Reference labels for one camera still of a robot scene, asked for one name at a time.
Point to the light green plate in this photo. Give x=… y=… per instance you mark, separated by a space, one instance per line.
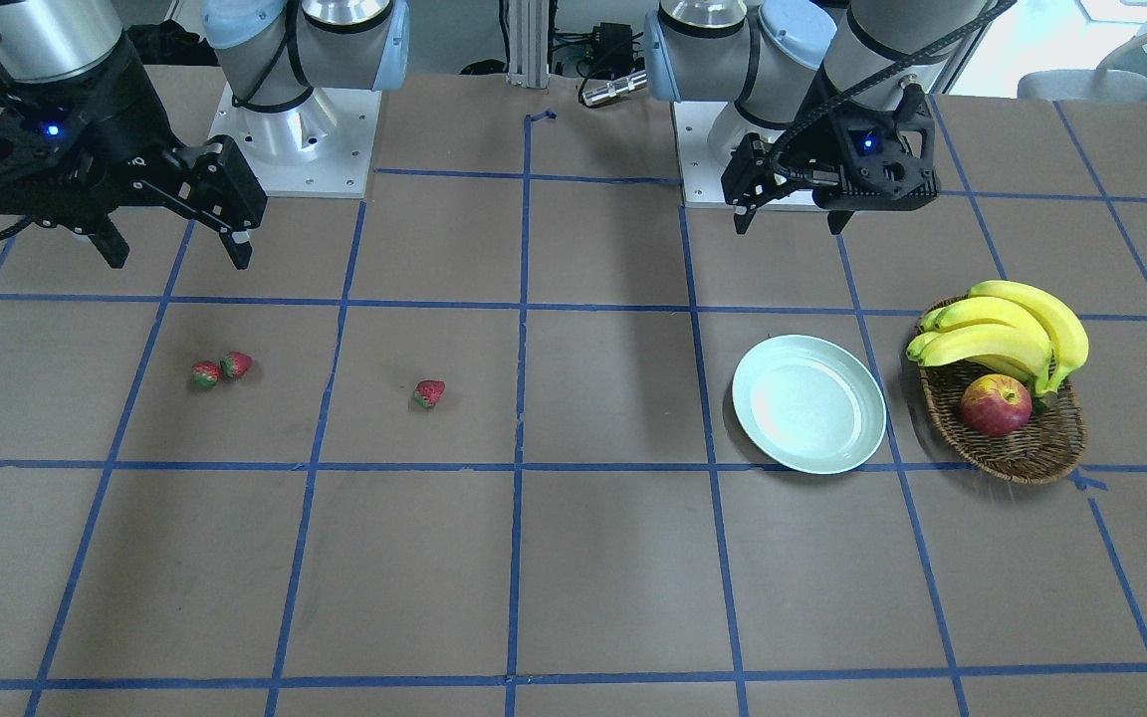
x=808 y=404

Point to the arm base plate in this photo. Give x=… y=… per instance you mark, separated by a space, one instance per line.
x=706 y=133
x=322 y=149

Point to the brown wicker basket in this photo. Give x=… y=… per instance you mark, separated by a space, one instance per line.
x=1047 y=448

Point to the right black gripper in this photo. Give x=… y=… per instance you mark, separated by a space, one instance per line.
x=138 y=123

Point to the aluminium frame post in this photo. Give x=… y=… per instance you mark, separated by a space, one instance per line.
x=528 y=26

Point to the red apple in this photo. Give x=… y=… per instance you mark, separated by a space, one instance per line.
x=995 y=405

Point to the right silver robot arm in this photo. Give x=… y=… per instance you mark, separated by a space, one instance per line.
x=273 y=53

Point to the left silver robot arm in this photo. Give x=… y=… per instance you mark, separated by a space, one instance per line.
x=834 y=107

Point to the red strawberry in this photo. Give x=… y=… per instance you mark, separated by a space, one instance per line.
x=234 y=365
x=205 y=374
x=428 y=392

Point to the yellow banana bunch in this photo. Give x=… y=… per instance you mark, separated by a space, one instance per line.
x=1010 y=327

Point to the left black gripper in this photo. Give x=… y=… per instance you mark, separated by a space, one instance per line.
x=801 y=149

